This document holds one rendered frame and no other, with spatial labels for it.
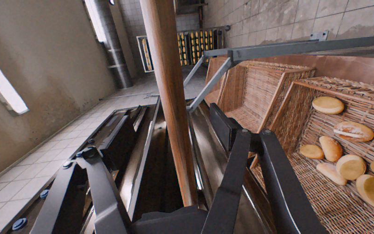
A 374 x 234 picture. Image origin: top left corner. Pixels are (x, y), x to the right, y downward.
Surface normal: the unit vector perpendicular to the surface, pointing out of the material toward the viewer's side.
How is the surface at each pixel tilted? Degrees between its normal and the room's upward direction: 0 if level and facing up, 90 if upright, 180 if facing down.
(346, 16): 0
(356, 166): 45
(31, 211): 90
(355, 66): 0
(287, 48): 90
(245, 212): 70
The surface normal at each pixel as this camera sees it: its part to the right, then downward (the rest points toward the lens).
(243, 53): 0.11, 0.46
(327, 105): -0.71, -0.60
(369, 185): -0.46, -0.19
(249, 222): -0.44, -0.77
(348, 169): -0.63, 0.33
